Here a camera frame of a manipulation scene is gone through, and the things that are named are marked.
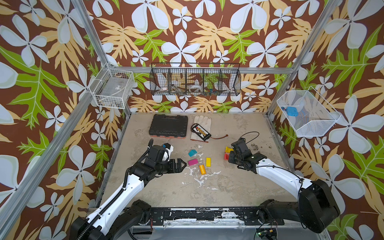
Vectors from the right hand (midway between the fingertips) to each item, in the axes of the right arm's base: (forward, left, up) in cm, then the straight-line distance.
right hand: (230, 155), depth 88 cm
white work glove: (+31, +12, -6) cm, 34 cm away
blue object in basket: (+20, -37, +17) cm, 45 cm away
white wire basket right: (+14, -43, +20) cm, 49 cm away
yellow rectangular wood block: (-1, +12, -7) cm, 14 cm away
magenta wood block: (0, +21, -8) cm, 23 cm away
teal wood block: (+6, +23, -6) cm, 24 cm away
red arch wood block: (-1, +2, +1) cm, 3 cm away
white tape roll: (+41, +20, +19) cm, 49 cm away
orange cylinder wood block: (-5, +16, -7) cm, 19 cm away
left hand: (-8, +29, +7) cm, 31 cm away
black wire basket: (+44, +20, +24) cm, 54 cm away
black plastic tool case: (+27, +39, -4) cm, 48 cm away
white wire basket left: (+31, +69, +27) cm, 81 cm away
